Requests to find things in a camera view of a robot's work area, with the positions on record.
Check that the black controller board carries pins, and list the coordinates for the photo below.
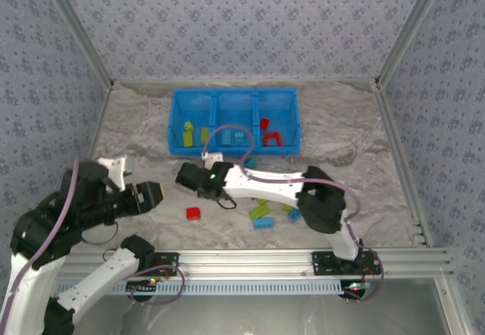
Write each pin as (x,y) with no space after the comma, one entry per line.
(142,286)
(354,287)

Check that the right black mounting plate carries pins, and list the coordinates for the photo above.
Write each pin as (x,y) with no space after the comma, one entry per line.
(322,265)

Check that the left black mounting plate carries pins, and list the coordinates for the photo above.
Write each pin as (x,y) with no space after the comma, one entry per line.
(168,263)

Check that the small green lego plate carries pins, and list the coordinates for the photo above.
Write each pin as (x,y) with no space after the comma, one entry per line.
(288,208)

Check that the red lego window frame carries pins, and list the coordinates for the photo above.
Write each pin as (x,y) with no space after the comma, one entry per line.
(273,135)

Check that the black mounting plate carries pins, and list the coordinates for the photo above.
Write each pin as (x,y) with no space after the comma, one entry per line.
(168,263)
(322,265)

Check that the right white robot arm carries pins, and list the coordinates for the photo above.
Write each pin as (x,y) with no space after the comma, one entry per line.
(265,187)

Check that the teal lego brick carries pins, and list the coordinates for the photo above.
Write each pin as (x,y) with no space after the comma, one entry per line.
(249,161)
(239,136)

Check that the teal bricks in tray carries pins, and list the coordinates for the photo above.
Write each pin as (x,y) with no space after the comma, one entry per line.
(226,137)

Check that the red lego brick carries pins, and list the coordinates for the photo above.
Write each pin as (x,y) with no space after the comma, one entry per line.
(265,123)
(193,213)

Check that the aluminium frame post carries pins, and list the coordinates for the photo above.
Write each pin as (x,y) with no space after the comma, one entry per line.
(76,28)
(413,24)

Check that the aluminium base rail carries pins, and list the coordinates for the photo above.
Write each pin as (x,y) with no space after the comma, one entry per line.
(246,263)

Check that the small green lego brick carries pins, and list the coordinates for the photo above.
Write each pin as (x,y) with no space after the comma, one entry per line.
(188,126)

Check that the wide blue lego plate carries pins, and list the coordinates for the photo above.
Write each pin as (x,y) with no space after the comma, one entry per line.
(293,216)

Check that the blue lego brick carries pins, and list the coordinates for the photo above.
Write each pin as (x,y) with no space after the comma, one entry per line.
(263,223)

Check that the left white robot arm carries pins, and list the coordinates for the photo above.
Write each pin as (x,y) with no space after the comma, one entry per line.
(94,278)

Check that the grey metal sheet panel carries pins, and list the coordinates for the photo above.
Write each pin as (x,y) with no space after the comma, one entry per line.
(265,316)

